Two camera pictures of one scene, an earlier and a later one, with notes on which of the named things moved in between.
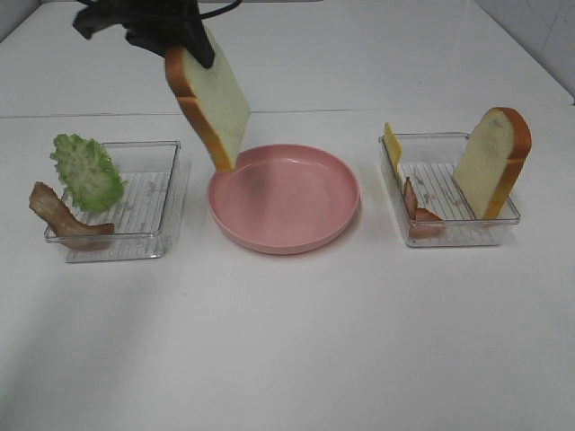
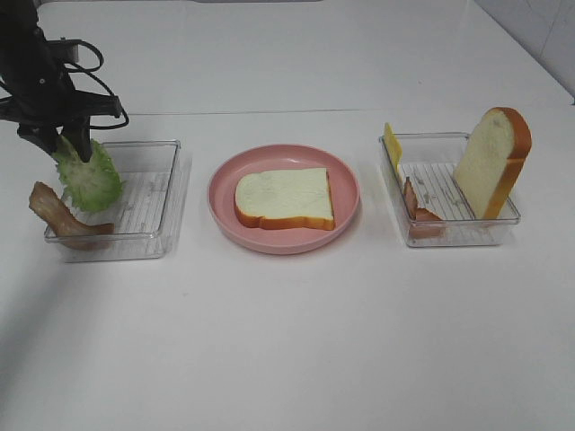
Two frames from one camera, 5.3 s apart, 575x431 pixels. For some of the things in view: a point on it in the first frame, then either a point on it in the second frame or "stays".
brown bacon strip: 65,226 stays
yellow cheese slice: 393,145 stays
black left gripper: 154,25 to 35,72
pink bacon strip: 423,223 stays
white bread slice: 213,99 to 285,199
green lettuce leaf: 87,172 stays
